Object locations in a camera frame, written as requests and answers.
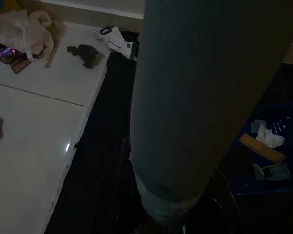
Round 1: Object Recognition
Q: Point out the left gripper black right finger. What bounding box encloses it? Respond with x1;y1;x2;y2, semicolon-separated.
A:
183;170;242;234

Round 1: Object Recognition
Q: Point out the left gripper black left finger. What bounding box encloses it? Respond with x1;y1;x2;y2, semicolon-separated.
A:
117;133;147;234

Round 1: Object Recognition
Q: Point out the blue plastic dustpan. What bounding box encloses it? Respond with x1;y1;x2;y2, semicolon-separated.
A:
219;102;293;198

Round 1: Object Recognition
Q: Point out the black floor mat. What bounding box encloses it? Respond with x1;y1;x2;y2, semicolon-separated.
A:
43;52;293;234

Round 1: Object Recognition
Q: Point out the grey plastic hook clip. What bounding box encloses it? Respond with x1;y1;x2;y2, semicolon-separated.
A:
252;163;291;183

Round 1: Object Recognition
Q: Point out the brown cardboard strip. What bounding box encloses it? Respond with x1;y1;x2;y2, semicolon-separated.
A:
238;133;288;164

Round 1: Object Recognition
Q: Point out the white crumpled tissue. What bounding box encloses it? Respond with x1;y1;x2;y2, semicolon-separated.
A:
255;123;286;149

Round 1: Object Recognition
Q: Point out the small grey flat piece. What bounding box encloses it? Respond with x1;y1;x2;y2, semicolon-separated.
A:
251;119;267;134

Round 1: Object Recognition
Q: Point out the brown flat cardboard piece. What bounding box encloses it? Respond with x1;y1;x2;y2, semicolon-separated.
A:
9;57;32;73

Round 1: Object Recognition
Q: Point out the purple snack packet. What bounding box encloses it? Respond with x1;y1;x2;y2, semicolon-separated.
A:
0;46;27;64

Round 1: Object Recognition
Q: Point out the white crumpled plastic bag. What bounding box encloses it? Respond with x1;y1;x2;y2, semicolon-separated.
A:
0;9;55;63

